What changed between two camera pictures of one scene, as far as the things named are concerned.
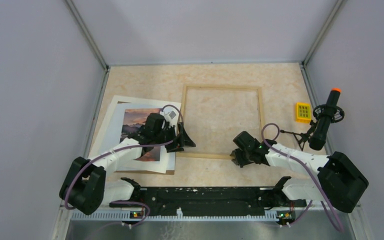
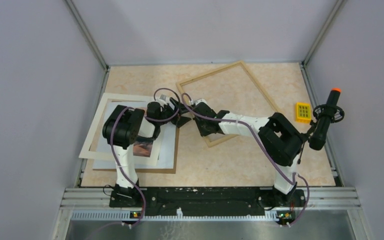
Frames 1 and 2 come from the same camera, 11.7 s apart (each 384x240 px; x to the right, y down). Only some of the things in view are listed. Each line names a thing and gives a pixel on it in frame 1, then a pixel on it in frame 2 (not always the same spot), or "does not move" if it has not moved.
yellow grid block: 303,112 does not move
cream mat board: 110,132 → 86,154
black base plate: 210,201 does not move
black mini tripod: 301,138 does not move
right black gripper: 238,160 → 204,133
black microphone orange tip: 326,115 does not move
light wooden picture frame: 261,115 → 266,99
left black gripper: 185,140 → 180,120
